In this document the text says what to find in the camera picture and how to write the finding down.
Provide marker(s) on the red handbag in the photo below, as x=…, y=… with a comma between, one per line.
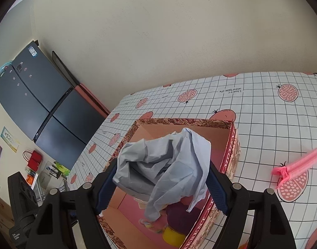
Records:
x=35, y=160

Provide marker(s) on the black board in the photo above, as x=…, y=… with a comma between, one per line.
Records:
x=62, y=64

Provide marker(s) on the brown cardboard box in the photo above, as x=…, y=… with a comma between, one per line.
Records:
x=0, y=220

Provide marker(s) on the yellow plastic cylinder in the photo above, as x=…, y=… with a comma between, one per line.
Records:
x=172, y=237

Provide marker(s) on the dark grey refrigerator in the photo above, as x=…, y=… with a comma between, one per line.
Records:
x=44, y=103

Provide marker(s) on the wall chart poster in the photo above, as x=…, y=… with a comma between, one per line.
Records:
x=9, y=138

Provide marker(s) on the teal round object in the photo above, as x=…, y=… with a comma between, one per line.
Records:
x=2, y=70

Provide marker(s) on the floral cardboard box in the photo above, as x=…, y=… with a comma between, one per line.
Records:
x=161, y=121

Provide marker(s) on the desktop with fruit-print tablecloth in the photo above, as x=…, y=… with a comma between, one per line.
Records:
x=251, y=122

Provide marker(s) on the pink board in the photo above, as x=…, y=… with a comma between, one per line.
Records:
x=93, y=98

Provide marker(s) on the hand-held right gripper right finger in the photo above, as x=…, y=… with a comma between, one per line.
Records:
x=218, y=192

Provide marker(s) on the paper ball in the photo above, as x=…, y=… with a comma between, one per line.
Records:
x=161, y=166

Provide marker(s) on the green carton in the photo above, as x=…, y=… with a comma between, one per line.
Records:
x=62, y=170

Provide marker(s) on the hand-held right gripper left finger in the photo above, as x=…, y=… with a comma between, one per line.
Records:
x=106, y=192

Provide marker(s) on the pink hair clip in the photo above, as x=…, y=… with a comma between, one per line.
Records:
x=298, y=164

